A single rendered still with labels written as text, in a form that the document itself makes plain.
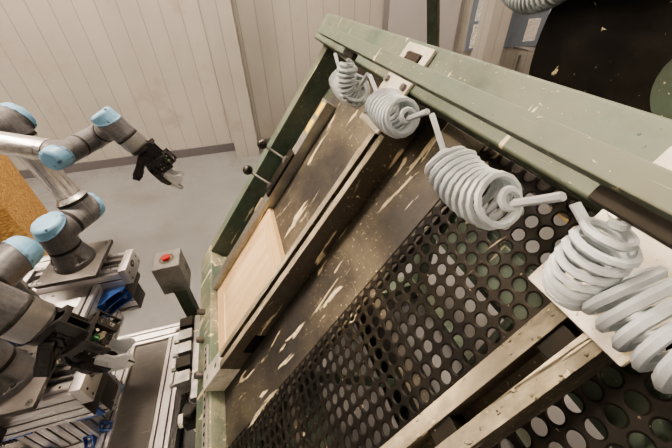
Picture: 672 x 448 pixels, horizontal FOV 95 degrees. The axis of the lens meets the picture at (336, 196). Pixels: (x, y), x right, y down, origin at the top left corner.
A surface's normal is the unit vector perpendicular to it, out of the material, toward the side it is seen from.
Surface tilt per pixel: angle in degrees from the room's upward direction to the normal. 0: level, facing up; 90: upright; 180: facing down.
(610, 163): 54
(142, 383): 0
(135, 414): 0
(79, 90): 90
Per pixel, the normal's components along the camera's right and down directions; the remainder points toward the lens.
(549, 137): -0.78, -0.32
